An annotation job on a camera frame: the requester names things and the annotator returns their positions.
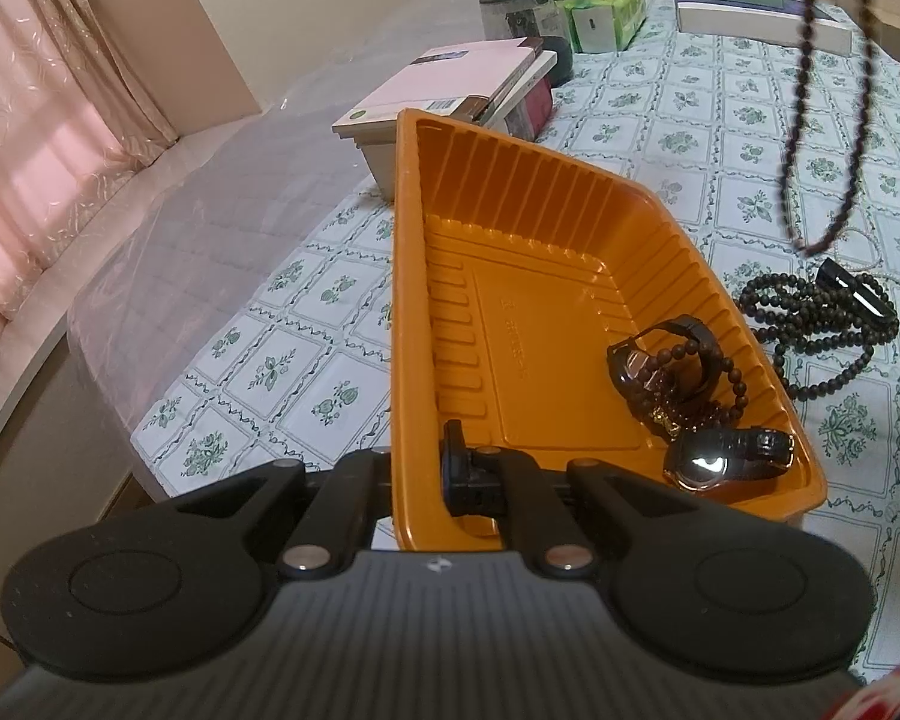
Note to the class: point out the green floral bed cloth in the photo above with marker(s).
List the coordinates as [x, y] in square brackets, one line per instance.
[299, 366]

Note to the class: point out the dark green cup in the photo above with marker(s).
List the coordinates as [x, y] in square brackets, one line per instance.
[563, 69]

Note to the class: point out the pink curtain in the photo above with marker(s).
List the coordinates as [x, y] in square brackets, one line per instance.
[75, 125]

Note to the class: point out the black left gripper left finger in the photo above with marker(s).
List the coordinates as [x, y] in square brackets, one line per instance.
[296, 523]

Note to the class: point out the pink top book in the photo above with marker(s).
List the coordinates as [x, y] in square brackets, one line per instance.
[465, 81]

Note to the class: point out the white flat box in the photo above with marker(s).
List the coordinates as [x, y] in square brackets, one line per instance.
[781, 26]

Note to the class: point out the black wristwatch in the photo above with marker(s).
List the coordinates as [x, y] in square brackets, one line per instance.
[644, 383]

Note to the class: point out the silver face wristwatch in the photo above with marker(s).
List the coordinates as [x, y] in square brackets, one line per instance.
[710, 458]

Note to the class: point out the orange plastic tray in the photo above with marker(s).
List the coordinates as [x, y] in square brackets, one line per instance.
[514, 270]

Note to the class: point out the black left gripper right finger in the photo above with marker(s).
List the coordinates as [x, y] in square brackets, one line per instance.
[564, 524]

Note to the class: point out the glass jar green lid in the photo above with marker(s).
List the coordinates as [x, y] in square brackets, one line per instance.
[507, 19]

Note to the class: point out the stack of books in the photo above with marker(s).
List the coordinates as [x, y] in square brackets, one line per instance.
[379, 153]

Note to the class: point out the green tissue pack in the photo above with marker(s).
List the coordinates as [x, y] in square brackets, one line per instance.
[600, 26]

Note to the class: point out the black oblong pendant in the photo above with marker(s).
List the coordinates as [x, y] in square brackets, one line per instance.
[866, 299]

